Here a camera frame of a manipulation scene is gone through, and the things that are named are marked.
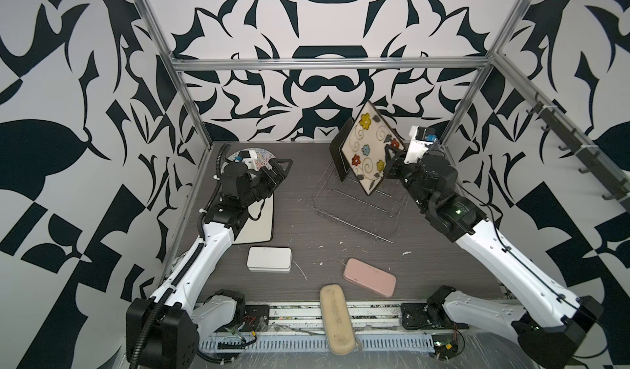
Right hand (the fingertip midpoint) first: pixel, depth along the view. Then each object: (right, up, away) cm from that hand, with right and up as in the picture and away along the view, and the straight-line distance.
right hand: (390, 144), depth 65 cm
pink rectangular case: (-2, -42, +14) cm, 44 cm away
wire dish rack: (+5, -24, +31) cm, 39 cm away
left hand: (-27, -5, +8) cm, 29 cm away
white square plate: (-40, -27, +25) cm, 55 cm away
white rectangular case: (-35, -36, +16) cm, 53 cm away
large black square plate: (-12, +1, +26) cm, 29 cm away
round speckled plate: (-34, -4, +3) cm, 35 cm away
